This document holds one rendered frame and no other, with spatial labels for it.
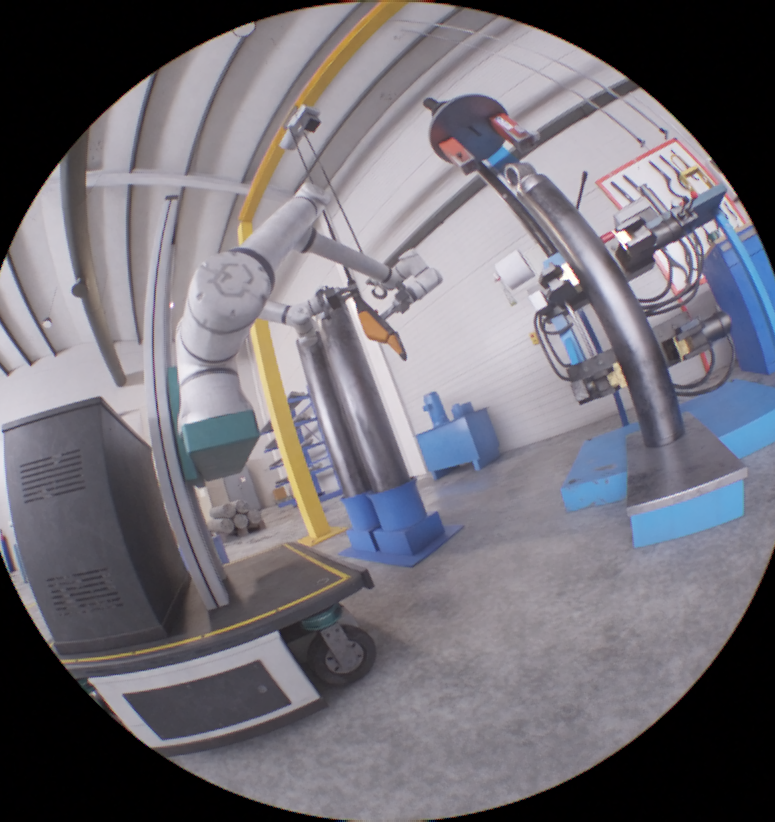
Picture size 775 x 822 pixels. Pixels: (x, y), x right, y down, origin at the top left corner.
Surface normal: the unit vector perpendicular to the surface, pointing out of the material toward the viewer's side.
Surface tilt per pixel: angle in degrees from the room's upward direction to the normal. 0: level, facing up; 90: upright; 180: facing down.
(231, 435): 90
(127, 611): 90
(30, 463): 90
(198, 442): 90
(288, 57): 173
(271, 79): 173
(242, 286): 98
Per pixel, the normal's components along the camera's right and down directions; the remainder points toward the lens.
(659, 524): -0.72, 0.17
